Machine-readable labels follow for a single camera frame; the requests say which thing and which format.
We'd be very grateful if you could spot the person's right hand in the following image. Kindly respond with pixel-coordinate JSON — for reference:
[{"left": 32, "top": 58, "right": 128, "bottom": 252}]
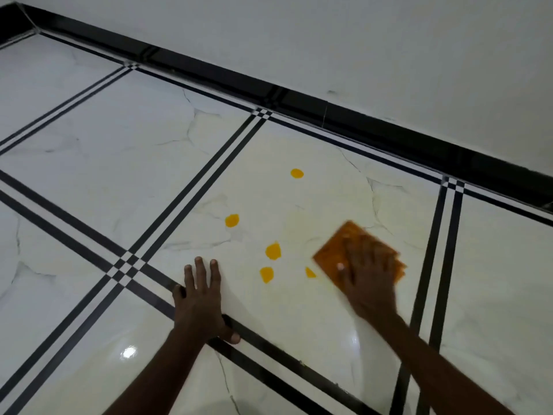
[{"left": 336, "top": 239, "right": 398, "bottom": 321}]

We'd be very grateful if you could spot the person's left hand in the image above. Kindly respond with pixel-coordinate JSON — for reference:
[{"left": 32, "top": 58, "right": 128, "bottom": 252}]
[{"left": 172, "top": 256, "right": 241, "bottom": 345}]

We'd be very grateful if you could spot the orange cleaning cloth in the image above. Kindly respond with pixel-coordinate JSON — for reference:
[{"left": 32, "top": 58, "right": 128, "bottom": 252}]
[{"left": 312, "top": 220, "right": 408, "bottom": 295}]

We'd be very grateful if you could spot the person's right forearm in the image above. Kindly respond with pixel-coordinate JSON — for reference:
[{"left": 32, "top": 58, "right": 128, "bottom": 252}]
[{"left": 361, "top": 311, "right": 517, "bottom": 415}]

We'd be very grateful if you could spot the person's left forearm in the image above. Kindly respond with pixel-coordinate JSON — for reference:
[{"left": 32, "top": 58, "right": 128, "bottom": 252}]
[{"left": 103, "top": 326, "right": 213, "bottom": 415}]

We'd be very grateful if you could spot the black skirting board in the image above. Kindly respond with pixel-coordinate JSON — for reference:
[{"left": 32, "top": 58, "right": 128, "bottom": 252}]
[{"left": 0, "top": 2, "right": 553, "bottom": 212}]

